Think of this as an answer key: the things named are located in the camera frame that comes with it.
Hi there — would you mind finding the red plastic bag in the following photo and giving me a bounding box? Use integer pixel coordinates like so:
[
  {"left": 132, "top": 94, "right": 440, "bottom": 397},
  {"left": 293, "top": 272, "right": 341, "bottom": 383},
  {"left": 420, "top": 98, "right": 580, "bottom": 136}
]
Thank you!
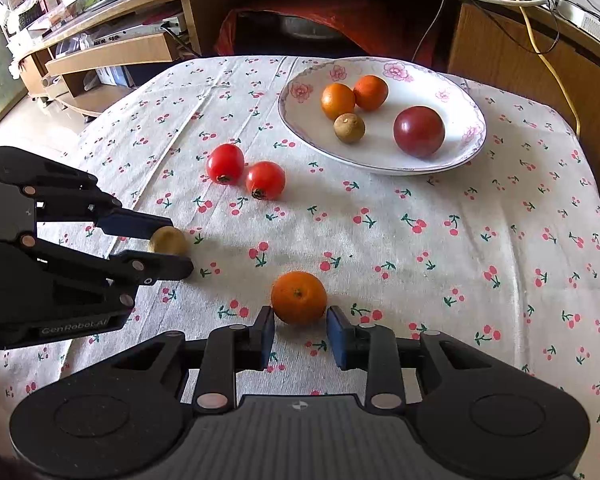
[{"left": 214, "top": 0, "right": 440, "bottom": 65}]

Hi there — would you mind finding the yellow network cable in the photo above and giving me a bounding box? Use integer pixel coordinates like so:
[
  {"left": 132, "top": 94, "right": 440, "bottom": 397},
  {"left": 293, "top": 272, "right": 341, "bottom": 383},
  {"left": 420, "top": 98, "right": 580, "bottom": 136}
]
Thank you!
[{"left": 484, "top": 0, "right": 600, "bottom": 234}]

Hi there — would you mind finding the dark red apple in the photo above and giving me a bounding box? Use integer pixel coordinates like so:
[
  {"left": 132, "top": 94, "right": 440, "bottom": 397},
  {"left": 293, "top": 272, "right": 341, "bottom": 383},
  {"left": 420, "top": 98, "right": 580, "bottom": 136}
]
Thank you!
[{"left": 393, "top": 105, "right": 445, "bottom": 158}]

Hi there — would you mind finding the small mandarin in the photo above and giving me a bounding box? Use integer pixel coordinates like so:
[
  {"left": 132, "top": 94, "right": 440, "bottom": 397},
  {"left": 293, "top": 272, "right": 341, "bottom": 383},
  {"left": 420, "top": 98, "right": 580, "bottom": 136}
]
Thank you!
[
  {"left": 321, "top": 82, "right": 356, "bottom": 122},
  {"left": 270, "top": 271, "right": 327, "bottom": 326}
]

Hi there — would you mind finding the red cherry tomato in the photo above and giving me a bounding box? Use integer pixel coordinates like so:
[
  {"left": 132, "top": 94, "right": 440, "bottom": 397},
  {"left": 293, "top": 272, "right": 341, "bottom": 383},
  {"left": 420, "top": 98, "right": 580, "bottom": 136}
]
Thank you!
[
  {"left": 206, "top": 144, "right": 245, "bottom": 185},
  {"left": 246, "top": 162, "right": 286, "bottom": 200}
]

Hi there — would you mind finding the wooden tv cabinet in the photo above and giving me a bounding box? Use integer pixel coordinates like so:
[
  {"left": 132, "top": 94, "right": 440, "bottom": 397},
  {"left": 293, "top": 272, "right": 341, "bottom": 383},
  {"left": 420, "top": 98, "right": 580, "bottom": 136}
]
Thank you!
[{"left": 17, "top": 0, "right": 600, "bottom": 189}]

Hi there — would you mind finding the black power cable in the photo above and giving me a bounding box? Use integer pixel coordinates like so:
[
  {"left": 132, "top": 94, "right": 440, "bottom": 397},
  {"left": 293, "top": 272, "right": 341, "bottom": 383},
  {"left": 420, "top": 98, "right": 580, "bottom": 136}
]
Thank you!
[{"left": 382, "top": 0, "right": 566, "bottom": 64}]

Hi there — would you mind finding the white floral ceramic bowl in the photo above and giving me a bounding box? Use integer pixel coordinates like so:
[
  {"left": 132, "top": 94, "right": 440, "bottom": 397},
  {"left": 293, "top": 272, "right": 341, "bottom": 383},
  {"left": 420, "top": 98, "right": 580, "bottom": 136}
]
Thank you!
[{"left": 278, "top": 56, "right": 486, "bottom": 176}]

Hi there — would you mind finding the cherry print tablecloth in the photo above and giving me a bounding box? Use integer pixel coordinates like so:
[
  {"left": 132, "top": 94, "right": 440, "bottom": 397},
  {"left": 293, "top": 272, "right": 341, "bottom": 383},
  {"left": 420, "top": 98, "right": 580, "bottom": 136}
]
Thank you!
[{"left": 0, "top": 58, "right": 600, "bottom": 479}]

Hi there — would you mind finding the mandarin orange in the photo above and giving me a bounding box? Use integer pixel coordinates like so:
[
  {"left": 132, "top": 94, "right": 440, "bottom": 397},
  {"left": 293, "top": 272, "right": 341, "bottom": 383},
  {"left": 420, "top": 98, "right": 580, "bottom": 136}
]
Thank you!
[{"left": 353, "top": 75, "right": 389, "bottom": 112}]

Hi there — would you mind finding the brown longan fruit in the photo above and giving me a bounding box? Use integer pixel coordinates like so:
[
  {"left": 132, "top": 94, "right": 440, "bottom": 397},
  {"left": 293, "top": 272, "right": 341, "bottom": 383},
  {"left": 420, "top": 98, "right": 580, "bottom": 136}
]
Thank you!
[
  {"left": 332, "top": 113, "right": 365, "bottom": 144},
  {"left": 148, "top": 226, "right": 189, "bottom": 256}
]

